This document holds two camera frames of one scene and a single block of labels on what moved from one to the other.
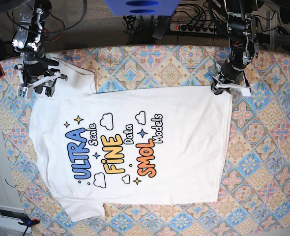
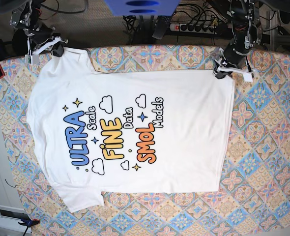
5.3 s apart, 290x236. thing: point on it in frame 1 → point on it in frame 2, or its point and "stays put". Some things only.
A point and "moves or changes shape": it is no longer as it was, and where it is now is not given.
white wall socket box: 9,218 stays put
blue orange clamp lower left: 29,222 stays put
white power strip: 193,28 stays put
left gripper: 35,71 → 37,35
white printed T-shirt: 158,145 moves or changes shape
